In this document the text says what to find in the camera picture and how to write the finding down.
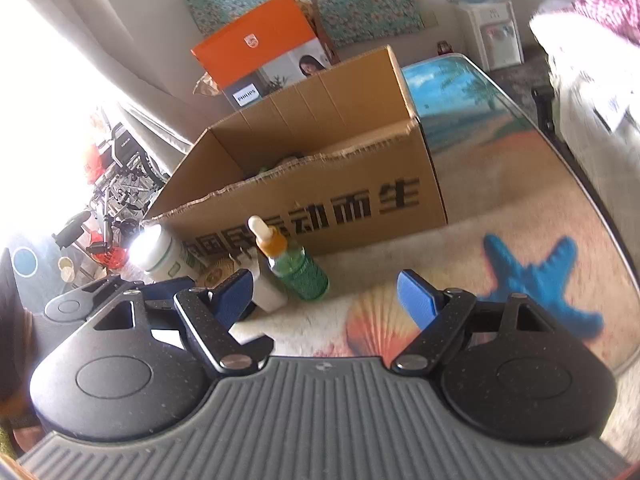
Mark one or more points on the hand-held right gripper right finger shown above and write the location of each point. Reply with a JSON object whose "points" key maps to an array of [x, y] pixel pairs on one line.
{"points": [[415, 300]]}

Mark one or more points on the clear plastic bag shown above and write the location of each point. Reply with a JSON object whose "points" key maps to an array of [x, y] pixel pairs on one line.
{"points": [[205, 85]]}

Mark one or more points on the orange appliance box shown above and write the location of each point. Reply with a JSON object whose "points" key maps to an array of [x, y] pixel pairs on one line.
{"points": [[250, 45]]}

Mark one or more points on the black metal frame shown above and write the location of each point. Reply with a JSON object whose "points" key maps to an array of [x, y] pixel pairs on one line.
{"points": [[542, 107]]}

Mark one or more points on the green dropper bottle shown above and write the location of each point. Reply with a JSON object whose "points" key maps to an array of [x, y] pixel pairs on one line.
{"points": [[300, 270]]}

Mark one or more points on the pink patterned cloth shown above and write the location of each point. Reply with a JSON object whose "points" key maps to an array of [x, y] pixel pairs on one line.
{"points": [[612, 5]]}

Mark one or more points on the beige curtain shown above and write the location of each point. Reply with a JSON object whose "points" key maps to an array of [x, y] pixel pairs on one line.
{"points": [[100, 35]]}

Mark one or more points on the gold lid cosmetic jar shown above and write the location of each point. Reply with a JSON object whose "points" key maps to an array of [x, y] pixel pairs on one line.
{"points": [[220, 273]]}

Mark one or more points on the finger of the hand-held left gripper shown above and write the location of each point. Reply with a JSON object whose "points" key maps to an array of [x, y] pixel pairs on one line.
{"points": [[75, 305]]}

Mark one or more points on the brown cardboard box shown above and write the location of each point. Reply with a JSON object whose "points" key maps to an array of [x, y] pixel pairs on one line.
{"points": [[350, 200]]}

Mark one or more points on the small white pump bottle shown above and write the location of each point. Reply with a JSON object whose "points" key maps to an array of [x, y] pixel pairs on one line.
{"points": [[269, 296]]}

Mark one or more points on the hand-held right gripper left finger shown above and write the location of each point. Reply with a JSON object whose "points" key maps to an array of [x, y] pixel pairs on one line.
{"points": [[232, 300]]}

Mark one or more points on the white supplement bottle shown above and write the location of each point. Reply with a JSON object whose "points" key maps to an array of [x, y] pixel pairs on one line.
{"points": [[165, 260]]}

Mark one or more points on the white plastic bag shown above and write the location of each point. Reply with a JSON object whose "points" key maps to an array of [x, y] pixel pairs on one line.
{"points": [[590, 110]]}

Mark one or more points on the white water dispenser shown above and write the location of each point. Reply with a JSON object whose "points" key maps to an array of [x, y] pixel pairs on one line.
{"points": [[492, 35]]}

